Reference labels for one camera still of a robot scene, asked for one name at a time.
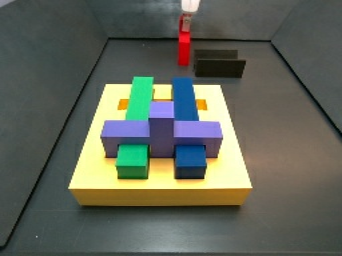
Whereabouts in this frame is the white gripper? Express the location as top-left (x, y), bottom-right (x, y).
top-left (180, 0), bottom-right (200, 32)

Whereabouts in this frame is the red wooden block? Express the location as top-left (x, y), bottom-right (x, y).
top-left (178, 16), bottom-right (191, 66)

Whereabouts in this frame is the yellow wooden board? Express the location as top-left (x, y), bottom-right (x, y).
top-left (69, 80), bottom-right (252, 206)

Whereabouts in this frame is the purple wooden block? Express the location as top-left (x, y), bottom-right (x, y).
top-left (100, 101), bottom-right (223, 158)

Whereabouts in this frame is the blue wooden bar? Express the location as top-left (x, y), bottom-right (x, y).
top-left (172, 78), bottom-right (207, 179)

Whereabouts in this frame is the green wooden bar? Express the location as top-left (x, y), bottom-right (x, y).
top-left (115, 77), bottom-right (154, 179)

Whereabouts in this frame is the black angle bracket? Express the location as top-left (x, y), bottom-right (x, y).
top-left (194, 49), bottom-right (246, 78)

